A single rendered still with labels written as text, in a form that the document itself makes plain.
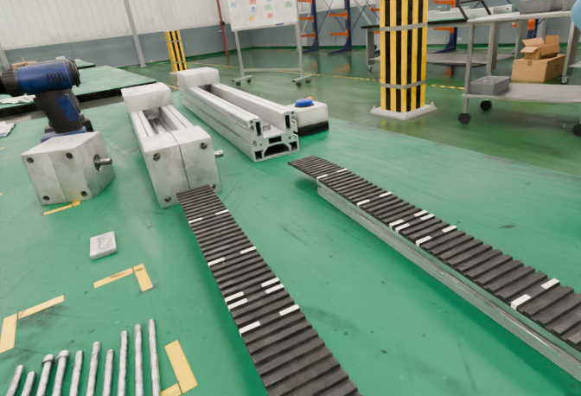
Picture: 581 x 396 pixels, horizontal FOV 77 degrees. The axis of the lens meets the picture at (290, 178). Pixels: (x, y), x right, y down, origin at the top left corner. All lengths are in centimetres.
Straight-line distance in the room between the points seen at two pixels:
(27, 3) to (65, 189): 1506
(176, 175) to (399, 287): 37
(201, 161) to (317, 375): 40
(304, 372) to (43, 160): 58
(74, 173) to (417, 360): 59
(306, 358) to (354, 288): 12
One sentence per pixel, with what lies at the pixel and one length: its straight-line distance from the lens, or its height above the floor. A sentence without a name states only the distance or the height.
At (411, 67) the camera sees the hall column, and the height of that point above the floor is 47.
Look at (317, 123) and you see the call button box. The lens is 86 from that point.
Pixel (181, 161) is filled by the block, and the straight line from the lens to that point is 59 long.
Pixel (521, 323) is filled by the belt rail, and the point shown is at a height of 79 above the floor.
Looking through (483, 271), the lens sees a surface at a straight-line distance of 36.
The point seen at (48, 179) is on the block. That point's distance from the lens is 74.
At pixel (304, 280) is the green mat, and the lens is 39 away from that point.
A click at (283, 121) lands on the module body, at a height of 85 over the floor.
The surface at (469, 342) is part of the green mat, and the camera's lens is 35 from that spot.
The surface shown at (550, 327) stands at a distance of 33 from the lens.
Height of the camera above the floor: 103
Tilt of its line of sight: 23 degrees down
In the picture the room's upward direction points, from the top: 7 degrees counter-clockwise
